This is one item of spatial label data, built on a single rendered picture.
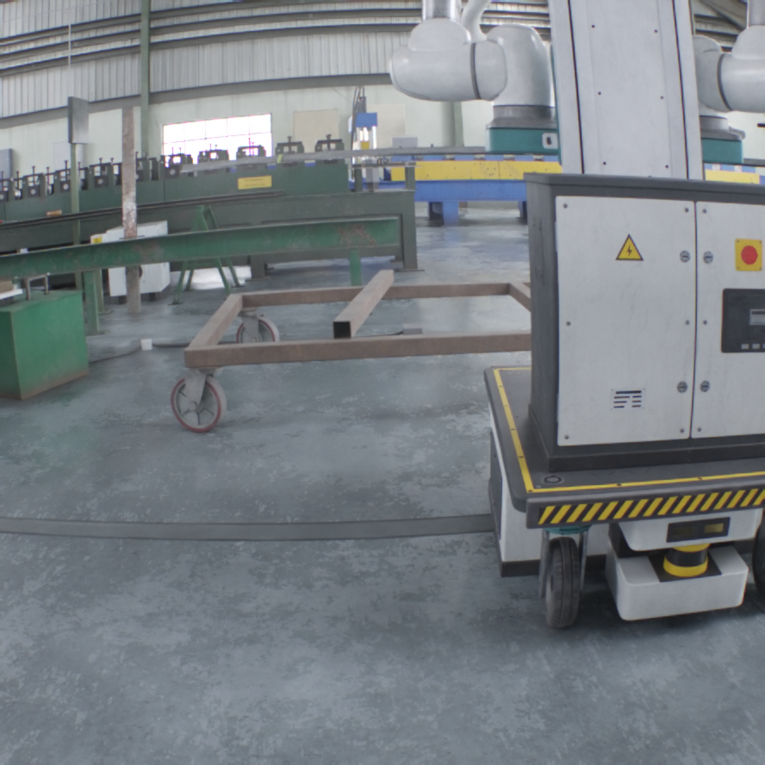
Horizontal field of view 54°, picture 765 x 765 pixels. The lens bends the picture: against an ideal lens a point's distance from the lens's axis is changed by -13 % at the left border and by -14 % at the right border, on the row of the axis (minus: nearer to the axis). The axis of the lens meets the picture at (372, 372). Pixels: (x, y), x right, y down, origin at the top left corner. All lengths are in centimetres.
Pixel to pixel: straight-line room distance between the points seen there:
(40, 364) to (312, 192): 348
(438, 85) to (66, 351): 240
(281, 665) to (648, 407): 81
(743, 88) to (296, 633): 157
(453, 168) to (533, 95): 922
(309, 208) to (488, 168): 499
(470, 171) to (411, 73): 922
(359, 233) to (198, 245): 93
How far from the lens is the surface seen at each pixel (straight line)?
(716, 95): 203
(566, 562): 152
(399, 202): 665
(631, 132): 189
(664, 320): 148
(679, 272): 147
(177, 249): 490
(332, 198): 661
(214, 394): 283
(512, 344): 277
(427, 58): 199
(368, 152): 252
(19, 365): 365
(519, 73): 195
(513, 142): 193
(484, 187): 1134
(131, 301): 561
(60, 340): 383
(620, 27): 191
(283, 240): 485
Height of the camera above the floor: 86
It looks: 14 degrees down
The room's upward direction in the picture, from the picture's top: 3 degrees counter-clockwise
